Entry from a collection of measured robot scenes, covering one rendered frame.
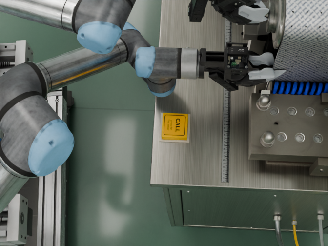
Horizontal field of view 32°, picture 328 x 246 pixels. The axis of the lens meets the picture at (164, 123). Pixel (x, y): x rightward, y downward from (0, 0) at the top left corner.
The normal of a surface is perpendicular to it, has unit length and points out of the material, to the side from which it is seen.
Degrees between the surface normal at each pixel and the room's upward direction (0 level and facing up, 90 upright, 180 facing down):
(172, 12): 0
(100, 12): 1
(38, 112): 29
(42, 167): 86
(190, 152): 0
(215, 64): 90
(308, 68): 90
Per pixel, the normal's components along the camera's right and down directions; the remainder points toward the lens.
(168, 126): -0.04, -0.31
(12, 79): 0.02, -0.73
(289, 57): -0.05, 0.95
